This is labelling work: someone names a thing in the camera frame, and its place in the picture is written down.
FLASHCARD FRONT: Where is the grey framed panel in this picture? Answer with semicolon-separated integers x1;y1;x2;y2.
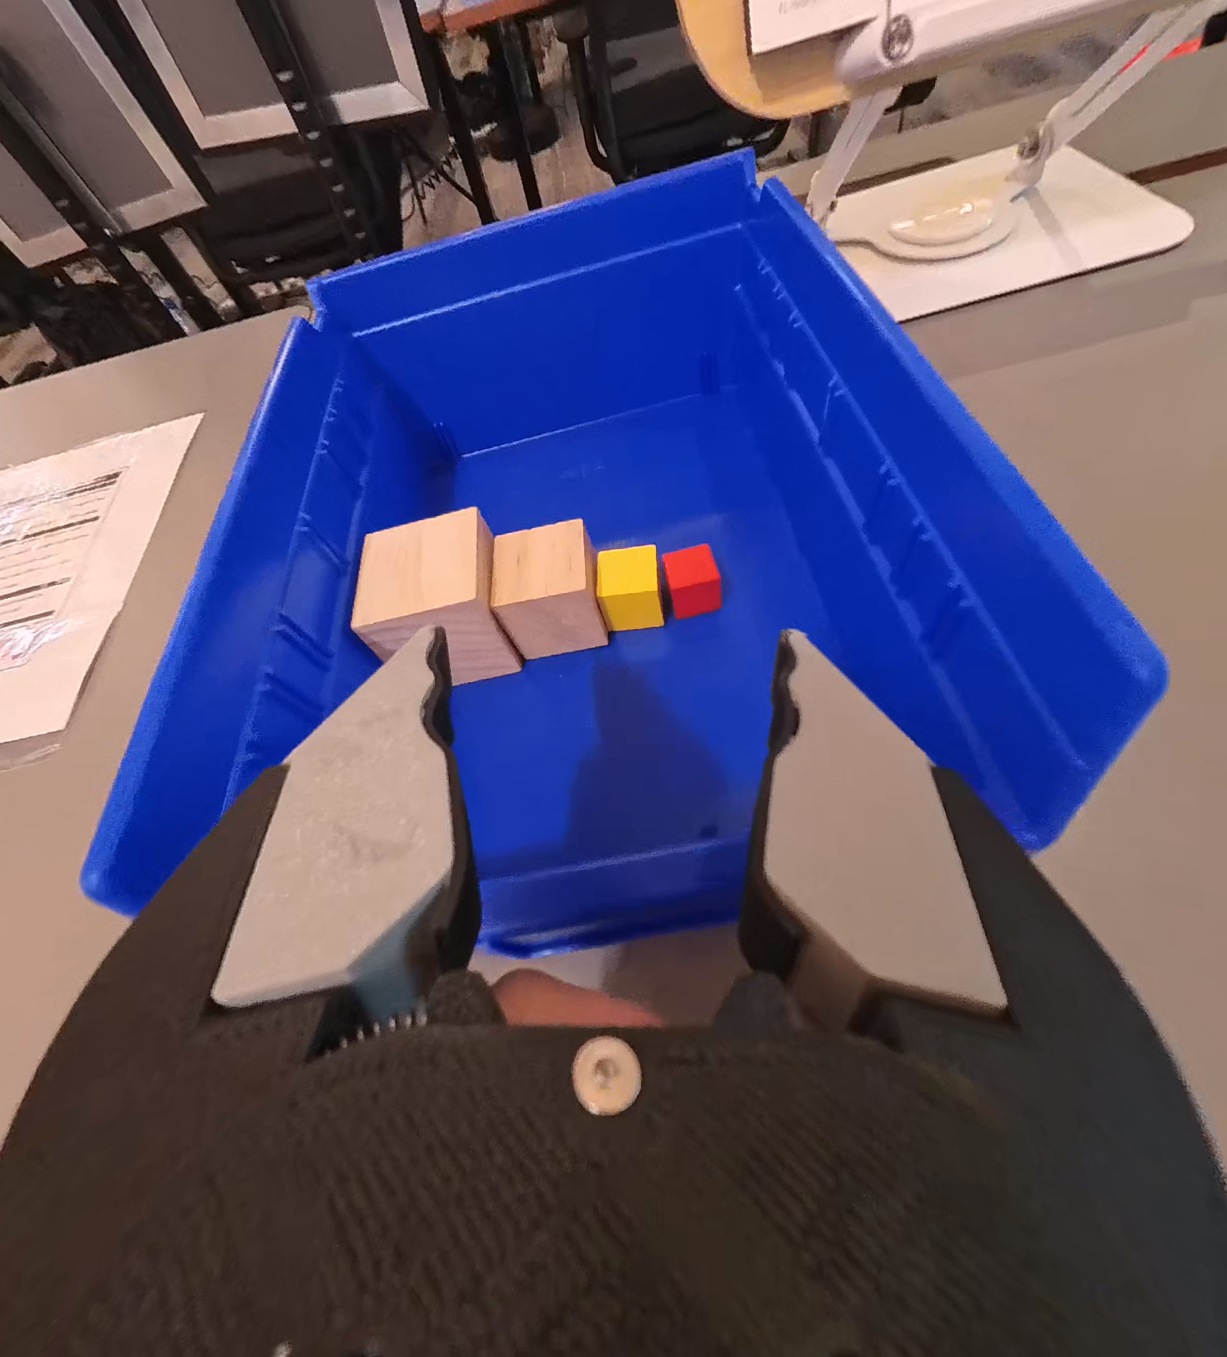
0;0;209;266
113;0;434;149

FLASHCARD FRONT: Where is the blue plastic bin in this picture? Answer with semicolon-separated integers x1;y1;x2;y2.
77;148;1172;955

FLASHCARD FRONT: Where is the large wooden cube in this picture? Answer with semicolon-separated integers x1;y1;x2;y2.
349;506;526;682

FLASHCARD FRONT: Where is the black office chair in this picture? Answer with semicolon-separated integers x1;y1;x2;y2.
558;0;787;183

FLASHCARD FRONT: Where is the medium wooden cube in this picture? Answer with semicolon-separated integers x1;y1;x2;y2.
488;517;613;661

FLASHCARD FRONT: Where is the laminated printed sheet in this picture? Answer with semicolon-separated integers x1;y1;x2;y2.
0;411;201;764

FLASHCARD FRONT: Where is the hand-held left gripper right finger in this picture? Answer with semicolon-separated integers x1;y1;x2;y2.
737;626;1011;1032

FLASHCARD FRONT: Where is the small yellow cube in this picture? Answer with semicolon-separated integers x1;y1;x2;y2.
595;546;663;633

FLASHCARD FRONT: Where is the small red cube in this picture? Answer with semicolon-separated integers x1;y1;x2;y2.
659;541;723;620

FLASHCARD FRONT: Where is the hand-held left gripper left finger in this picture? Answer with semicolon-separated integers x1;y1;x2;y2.
209;624;484;1013

